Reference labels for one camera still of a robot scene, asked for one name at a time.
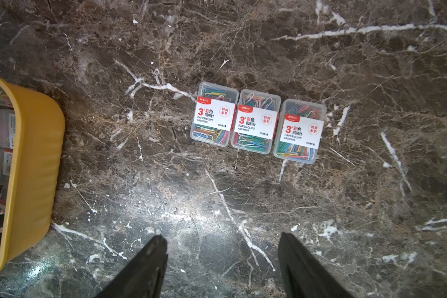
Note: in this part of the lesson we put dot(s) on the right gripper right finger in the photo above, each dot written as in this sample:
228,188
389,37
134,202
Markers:
302,274

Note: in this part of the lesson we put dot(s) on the yellow storage tray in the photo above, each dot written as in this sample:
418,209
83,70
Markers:
40,128

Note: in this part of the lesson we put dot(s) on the paper clip box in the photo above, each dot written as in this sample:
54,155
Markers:
299,131
255,121
214,114

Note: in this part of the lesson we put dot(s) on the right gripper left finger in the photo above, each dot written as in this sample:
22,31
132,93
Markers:
143,276

